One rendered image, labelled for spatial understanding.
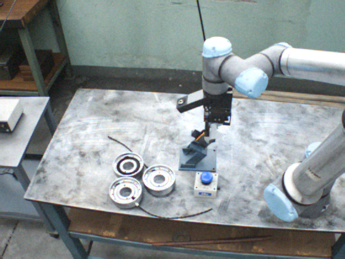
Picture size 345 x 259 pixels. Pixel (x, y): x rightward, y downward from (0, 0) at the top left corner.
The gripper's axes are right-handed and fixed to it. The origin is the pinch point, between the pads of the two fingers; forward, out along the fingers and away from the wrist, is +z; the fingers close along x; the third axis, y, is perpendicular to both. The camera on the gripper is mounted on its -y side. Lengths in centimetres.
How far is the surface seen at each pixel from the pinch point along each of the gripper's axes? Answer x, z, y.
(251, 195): -14.4, 11.9, 15.9
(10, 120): 21, 18, -88
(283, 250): -22, 37, 31
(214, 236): -16.6, 36.9, 5.1
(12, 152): 8, 24, -83
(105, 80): 149, 92, -85
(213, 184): -13.8, 7.4, 3.1
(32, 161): 40, 71, -102
